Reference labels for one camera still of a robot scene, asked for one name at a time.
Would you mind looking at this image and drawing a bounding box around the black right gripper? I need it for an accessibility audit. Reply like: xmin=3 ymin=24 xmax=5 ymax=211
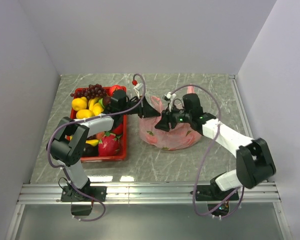
xmin=155 ymin=102 xmax=193 ymax=132

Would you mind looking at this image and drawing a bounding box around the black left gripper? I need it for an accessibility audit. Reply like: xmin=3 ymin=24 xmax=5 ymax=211
xmin=120 ymin=95 xmax=161 ymax=119

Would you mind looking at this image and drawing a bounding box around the pink plastic bag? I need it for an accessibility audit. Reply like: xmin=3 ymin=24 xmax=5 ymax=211
xmin=139 ymin=84 xmax=203 ymax=151

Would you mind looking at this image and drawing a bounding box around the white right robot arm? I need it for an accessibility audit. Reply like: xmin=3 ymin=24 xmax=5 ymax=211
xmin=155 ymin=93 xmax=277 ymax=201

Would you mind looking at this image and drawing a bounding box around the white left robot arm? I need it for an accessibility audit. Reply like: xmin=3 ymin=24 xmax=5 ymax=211
xmin=46 ymin=89 xmax=160 ymax=202

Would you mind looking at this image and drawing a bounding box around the red fake apple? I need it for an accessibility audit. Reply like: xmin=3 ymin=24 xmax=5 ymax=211
xmin=108 ymin=84 xmax=123 ymax=96

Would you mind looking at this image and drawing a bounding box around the dark purple fake mangosteen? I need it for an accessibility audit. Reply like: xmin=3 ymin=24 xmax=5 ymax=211
xmin=102 ymin=96 xmax=111 ymax=107

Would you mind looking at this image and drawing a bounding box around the pink fake dragon fruit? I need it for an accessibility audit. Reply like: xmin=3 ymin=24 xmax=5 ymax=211
xmin=98 ymin=132 xmax=120 ymax=157

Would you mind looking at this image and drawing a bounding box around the yellow fake star fruit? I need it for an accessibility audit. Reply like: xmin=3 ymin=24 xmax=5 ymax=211
xmin=88 ymin=98 xmax=104 ymax=116

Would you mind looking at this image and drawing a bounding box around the red fake grapes bunch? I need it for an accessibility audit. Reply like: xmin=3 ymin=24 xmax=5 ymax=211
xmin=70 ymin=83 xmax=108 ymax=100

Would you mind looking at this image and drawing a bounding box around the yellow fake banana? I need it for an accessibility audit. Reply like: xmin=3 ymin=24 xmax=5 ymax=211
xmin=85 ymin=139 xmax=99 ymax=147

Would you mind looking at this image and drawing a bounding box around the yellow fake lemon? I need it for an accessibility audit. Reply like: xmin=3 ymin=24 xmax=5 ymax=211
xmin=76 ymin=109 xmax=95 ymax=120
xmin=71 ymin=97 xmax=88 ymax=112

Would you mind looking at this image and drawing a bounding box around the dark fake passion fruit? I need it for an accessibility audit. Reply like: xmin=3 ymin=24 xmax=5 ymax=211
xmin=82 ymin=144 xmax=99 ymax=158

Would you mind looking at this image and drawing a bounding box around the red plastic tray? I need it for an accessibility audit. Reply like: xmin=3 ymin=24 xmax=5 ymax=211
xmin=69 ymin=86 xmax=128 ymax=163

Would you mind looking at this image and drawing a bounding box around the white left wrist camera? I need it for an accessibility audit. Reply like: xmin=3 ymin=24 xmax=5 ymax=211
xmin=133 ymin=83 xmax=144 ymax=99

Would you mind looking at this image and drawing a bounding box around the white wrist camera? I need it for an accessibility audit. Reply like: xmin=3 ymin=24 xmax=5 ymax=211
xmin=133 ymin=83 xmax=144 ymax=99
xmin=163 ymin=92 xmax=176 ymax=102

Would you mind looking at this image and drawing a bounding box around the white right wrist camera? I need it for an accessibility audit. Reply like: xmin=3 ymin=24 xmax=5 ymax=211
xmin=163 ymin=92 xmax=176 ymax=102

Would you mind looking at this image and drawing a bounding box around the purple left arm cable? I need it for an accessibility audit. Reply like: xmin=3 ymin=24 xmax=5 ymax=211
xmin=46 ymin=73 xmax=146 ymax=223

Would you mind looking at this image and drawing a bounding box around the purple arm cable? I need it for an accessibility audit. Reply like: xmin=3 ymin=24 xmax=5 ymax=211
xmin=46 ymin=73 xmax=146 ymax=223
xmin=170 ymin=84 xmax=246 ymax=218

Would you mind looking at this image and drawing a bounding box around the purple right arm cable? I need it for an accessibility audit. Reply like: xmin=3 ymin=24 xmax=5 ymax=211
xmin=170 ymin=84 xmax=246 ymax=218

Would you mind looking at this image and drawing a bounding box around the aluminium mounting rail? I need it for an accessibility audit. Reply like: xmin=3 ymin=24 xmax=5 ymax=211
xmin=17 ymin=182 xmax=281 ymax=205

